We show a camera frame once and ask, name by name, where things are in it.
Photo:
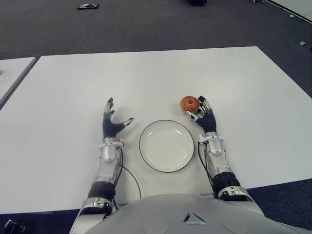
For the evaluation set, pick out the neighbouring white table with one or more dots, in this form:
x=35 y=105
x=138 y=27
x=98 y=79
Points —
x=12 y=73

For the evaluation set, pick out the white plate with black rim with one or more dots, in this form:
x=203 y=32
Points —
x=167 y=146

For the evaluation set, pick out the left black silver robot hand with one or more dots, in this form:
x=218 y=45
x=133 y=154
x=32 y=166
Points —
x=109 y=126

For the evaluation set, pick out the black metal device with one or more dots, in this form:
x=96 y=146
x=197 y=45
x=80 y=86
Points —
x=12 y=226

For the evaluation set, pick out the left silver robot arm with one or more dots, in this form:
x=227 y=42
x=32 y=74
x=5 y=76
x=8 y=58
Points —
x=108 y=156

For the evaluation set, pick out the white table with dark edge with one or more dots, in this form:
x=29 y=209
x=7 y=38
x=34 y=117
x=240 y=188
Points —
x=299 y=6

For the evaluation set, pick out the red-brown apple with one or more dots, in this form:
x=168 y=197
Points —
x=189 y=103

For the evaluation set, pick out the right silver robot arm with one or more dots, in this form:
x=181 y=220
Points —
x=215 y=148

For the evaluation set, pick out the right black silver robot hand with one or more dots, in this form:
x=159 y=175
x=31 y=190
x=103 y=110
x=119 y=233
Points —
x=208 y=122

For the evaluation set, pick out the dark flat object on floor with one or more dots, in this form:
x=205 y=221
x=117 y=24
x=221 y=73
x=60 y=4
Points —
x=87 y=6

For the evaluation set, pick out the grey robot torso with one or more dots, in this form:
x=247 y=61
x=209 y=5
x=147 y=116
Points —
x=170 y=214

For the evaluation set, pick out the small left wrist camera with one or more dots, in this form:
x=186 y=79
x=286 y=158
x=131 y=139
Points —
x=122 y=143

